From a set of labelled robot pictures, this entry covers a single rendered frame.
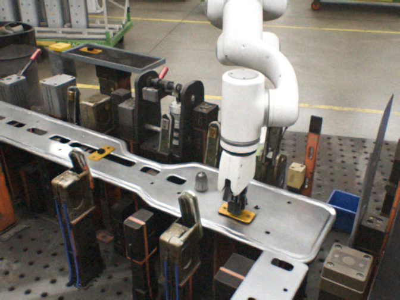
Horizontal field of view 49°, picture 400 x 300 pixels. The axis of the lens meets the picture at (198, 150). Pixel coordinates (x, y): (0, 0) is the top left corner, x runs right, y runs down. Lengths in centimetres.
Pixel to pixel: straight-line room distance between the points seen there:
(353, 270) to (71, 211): 68
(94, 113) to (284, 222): 72
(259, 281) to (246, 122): 31
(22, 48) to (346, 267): 337
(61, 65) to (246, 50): 97
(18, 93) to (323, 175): 121
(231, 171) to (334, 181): 89
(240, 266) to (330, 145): 116
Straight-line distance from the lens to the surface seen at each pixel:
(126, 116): 140
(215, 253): 115
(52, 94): 155
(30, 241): 152
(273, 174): 116
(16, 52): 387
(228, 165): 92
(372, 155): 83
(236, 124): 87
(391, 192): 110
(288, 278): 91
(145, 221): 104
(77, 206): 117
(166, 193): 111
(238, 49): 95
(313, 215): 107
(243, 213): 104
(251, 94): 85
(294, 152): 191
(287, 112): 87
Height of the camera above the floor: 165
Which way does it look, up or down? 30 degrees down
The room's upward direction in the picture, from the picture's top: straight up
